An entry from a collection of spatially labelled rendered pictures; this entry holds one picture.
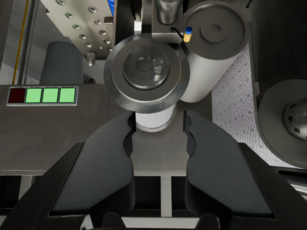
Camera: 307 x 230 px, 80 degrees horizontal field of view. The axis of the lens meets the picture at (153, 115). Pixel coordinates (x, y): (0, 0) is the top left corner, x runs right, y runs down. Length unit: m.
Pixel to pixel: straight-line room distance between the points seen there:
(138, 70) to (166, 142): 0.36
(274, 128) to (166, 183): 0.39
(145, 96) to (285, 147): 0.23
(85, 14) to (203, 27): 0.33
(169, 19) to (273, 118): 0.23
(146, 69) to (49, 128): 0.50
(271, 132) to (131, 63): 0.25
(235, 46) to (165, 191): 0.46
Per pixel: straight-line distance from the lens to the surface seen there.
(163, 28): 0.32
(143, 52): 0.32
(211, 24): 0.38
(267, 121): 0.35
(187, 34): 0.27
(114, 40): 0.37
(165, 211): 0.64
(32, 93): 0.78
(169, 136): 0.62
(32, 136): 0.75
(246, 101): 0.36
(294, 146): 0.36
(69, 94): 0.71
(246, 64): 0.38
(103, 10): 0.56
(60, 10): 0.59
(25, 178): 0.76
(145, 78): 0.30
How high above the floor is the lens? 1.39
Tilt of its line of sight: 12 degrees down
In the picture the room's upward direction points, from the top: 180 degrees counter-clockwise
